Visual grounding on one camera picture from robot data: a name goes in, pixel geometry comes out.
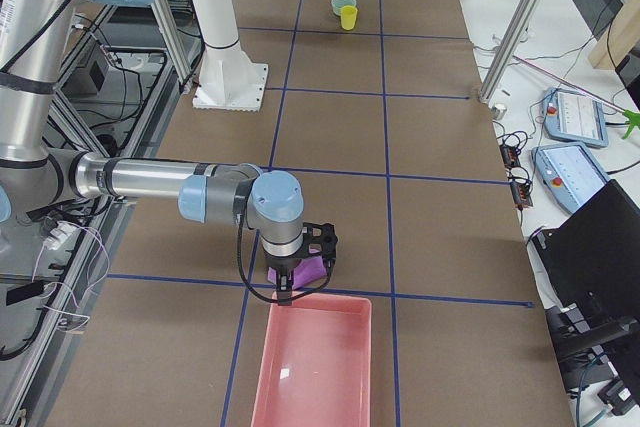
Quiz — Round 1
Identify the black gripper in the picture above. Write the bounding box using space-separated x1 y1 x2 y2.
265 253 302 306

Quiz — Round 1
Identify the yellow cup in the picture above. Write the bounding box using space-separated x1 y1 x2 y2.
340 5 358 31

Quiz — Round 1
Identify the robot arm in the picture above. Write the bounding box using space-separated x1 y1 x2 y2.
1 0 308 305

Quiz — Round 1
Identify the purple cloth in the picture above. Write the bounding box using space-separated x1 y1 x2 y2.
267 257 326 290

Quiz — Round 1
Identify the pink plastic bin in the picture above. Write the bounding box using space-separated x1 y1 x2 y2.
251 293 372 426

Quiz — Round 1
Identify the small metal cylinder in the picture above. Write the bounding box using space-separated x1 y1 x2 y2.
491 103 507 120

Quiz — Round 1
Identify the green bowl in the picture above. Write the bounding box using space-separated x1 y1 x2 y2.
330 0 357 16

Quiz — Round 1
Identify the near teach pendant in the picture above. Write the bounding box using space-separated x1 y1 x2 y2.
531 141 610 214

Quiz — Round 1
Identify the teach pendant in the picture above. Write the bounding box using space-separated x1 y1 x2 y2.
531 141 610 214
542 88 609 148

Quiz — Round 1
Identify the far teach pendant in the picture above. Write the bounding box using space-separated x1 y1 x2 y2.
542 88 609 148

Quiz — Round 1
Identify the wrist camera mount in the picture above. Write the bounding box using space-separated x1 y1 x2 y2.
302 222 338 268

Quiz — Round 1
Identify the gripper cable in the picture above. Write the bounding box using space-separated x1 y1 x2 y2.
235 219 335 305

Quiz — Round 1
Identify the white pedestal column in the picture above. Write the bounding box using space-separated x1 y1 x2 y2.
192 0 269 112

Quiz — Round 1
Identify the green handled grabber stick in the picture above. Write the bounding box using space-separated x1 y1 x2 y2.
512 54 640 139

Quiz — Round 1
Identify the aluminium frame post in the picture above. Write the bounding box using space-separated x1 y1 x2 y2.
478 0 540 103

